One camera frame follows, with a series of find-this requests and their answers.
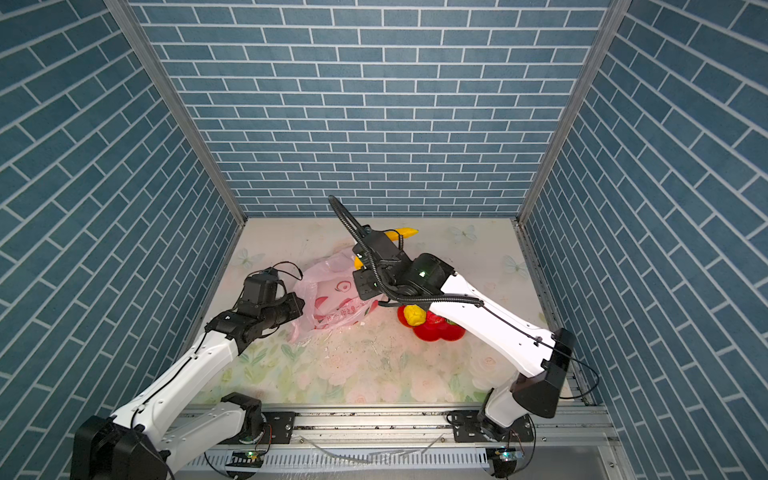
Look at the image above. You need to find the pink plastic bag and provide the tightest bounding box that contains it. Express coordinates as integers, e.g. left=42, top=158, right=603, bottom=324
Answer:
left=290, top=248, right=382, bottom=343

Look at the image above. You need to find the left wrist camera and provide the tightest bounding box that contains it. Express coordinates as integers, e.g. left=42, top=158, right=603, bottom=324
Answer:
left=235, top=267, right=282, bottom=317

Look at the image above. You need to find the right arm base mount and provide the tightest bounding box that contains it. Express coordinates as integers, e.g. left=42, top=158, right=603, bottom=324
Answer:
left=445, top=409, right=535, bottom=443

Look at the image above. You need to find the aluminium corner post left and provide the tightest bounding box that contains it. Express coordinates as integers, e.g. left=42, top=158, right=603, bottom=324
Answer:
left=104, top=0, right=247, bottom=228

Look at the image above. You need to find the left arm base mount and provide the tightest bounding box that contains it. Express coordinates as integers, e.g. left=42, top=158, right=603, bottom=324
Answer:
left=221, top=393, right=297, bottom=445

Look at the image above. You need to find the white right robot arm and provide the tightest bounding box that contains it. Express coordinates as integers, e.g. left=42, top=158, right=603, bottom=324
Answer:
left=349, top=225, right=574, bottom=429

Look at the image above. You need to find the aluminium corner post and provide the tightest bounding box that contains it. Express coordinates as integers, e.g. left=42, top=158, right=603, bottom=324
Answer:
left=104, top=0, right=247, bottom=228
left=517, top=0, right=631, bottom=225

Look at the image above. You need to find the red flower-shaped plate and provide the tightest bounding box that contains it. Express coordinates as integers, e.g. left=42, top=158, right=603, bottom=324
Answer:
left=397, top=305, right=466, bottom=342

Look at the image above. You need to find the yellow fake banana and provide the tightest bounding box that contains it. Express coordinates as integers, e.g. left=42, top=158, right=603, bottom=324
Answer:
left=384, top=227, right=419, bottom=243

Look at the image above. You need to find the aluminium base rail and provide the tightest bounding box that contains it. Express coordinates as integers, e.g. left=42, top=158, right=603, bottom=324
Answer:
left=171, top=405, right=634, bottom=479

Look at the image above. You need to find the aluminium corner post right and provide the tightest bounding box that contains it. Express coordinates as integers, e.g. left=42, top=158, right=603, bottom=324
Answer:
left=517, top=0, right=631, bottom=225

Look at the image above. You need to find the red fake strawberry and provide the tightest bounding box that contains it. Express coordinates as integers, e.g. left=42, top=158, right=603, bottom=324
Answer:
left=423, top=311, right=446, bottom=330

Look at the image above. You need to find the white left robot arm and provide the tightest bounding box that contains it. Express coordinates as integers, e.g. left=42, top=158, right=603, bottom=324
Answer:
left=70, top=293, right=305, bottom=479

